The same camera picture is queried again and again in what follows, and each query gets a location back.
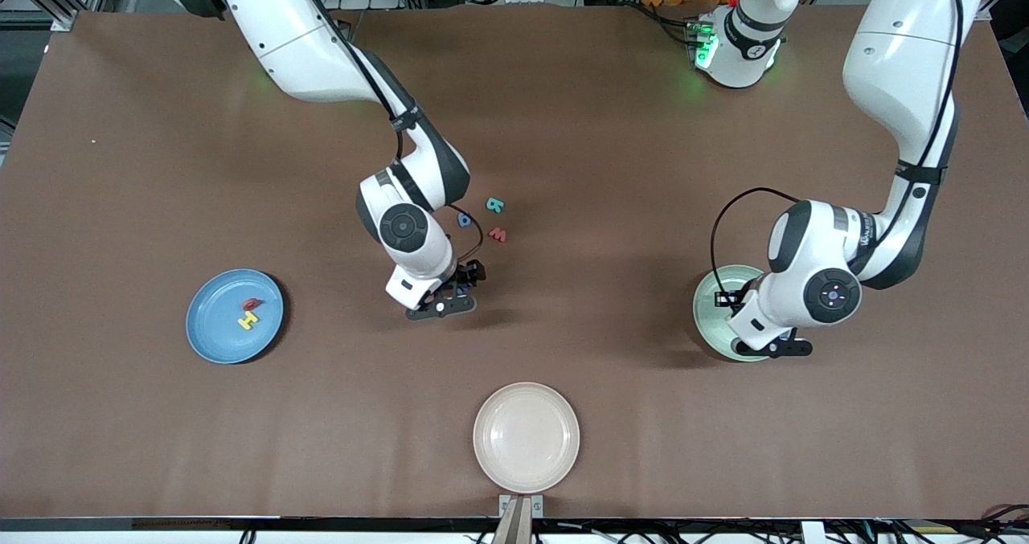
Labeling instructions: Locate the blue plate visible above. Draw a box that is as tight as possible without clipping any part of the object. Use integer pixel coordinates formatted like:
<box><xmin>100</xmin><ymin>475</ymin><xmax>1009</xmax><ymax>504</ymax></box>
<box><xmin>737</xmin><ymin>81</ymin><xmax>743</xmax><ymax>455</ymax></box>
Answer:
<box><xmin>186</xmin><ymin>268</ymin><xmax>285</xmax><ymax>365</ymax></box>

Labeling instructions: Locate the beige plate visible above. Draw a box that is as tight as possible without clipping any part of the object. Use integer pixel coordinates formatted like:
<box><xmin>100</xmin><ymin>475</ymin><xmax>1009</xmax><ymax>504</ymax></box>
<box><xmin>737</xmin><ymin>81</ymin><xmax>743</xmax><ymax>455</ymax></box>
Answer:
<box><xmin>473</xmin><ymin>382</ymin><xmax>580</xmax><ymax>494</ymax></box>

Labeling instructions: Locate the green plate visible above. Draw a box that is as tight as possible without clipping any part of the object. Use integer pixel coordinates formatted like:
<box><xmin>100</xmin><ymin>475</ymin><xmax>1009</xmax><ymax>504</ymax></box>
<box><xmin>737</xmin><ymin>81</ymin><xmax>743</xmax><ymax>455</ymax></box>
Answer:
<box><xmin>693</xmin><ymin>264</ymin><xmax>773</xmax><ymax>362</ymax></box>

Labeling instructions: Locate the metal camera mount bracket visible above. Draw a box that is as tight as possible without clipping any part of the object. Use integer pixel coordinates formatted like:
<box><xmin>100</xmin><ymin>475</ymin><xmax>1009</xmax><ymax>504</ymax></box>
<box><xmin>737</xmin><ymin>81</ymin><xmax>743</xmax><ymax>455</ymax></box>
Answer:
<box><xmin>492</xmin><ymin>494</ymin><xmax>544</xmax><ymax>544</ymax></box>

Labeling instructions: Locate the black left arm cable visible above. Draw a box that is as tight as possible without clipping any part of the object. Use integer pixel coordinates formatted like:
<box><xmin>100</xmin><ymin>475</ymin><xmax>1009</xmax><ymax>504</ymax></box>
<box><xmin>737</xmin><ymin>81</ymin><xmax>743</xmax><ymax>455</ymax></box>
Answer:
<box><xmin>710</xmin><ymin>0</ymin><xmax>965</xmax><ymax>308</ymax></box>

